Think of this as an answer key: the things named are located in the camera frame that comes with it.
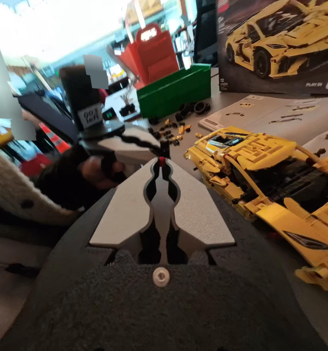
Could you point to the open instruction booklet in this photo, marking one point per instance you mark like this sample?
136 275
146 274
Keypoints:
262 115

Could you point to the scattered toy brick pieces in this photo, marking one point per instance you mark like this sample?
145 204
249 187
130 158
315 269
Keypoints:
177 131

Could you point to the small red pin piece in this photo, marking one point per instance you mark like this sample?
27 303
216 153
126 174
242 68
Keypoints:
162 162

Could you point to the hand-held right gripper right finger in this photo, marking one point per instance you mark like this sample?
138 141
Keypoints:
202 216

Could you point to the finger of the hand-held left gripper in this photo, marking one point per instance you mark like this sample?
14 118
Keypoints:
144 137
131 155

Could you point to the yellow toy brick car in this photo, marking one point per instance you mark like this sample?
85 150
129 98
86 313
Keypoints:
262 170

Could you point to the black hooded device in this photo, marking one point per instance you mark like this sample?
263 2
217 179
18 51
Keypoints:
206 30

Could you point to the person's left forearm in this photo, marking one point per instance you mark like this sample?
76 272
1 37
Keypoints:
62 181

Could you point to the red plastic crate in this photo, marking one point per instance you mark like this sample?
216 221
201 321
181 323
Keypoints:
35 164

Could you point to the black box green lights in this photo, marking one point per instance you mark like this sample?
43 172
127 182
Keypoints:
109 114

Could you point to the metal hinged board stand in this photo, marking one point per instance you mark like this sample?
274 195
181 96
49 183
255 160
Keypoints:
122 68

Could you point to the grey desk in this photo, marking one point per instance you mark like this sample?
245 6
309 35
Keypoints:
192 177

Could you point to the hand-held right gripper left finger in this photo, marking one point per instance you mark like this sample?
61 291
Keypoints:
120 216

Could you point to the person's left hand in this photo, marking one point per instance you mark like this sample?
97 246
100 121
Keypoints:
94 172

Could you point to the toy car set box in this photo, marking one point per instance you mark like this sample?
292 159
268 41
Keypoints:
276 41

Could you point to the black beam piece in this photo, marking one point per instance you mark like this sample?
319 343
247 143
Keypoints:
164 149

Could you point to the orange traffic cone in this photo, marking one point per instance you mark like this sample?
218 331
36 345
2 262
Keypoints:
55 138

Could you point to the green plastic bin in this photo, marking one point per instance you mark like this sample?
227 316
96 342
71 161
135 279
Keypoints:
175 93

